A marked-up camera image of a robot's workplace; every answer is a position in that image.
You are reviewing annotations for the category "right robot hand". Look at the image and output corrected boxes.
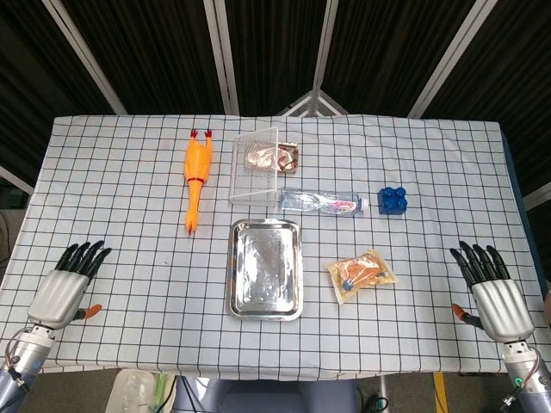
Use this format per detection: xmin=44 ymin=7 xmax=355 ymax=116
xmin=449 ymin=240 xmax=536 ymax=343

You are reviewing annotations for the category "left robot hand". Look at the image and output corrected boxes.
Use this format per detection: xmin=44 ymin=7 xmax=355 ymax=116
xmin=27 ymin=240 xmax=113 ymax=331

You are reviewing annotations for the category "packaged bread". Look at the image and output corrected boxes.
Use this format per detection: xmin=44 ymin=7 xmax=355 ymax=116
xmin=325 ymin=249 xmax=399 ymax=305

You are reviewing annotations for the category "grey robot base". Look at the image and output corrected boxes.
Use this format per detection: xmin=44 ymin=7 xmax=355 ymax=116
xmin=207 ymin=378 xmax=360 ymax=413

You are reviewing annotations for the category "stainless steel tray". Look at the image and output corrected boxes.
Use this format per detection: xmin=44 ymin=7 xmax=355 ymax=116
xmin=225 ymin=218 xmax=303 ymax=322

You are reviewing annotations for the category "white checkered tablecloth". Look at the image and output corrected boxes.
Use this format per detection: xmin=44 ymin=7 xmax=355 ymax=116
xmin=0 ymin=113 xmax=551 ymax=381

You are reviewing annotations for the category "clear plastic container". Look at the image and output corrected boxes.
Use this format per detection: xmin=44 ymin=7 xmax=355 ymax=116
xmin=104 ymin=369 xmax=157 ymax=413
xmin=228 ymin=125 xmax=281 ymax=209

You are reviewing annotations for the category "orange rubber chicken toy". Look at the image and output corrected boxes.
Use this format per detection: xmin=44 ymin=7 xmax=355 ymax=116
xmin=184 ymin=128 xmax=215 ymax=236

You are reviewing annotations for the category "clear plastic water bottle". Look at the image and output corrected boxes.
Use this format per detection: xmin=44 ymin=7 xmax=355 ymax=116
xmin=280 ymin=187 xmax=370 ymax=215

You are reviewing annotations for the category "red and white snack packet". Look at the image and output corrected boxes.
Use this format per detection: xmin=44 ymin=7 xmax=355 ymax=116
xmin=243 ymin=142 xmax=300 ymax=177

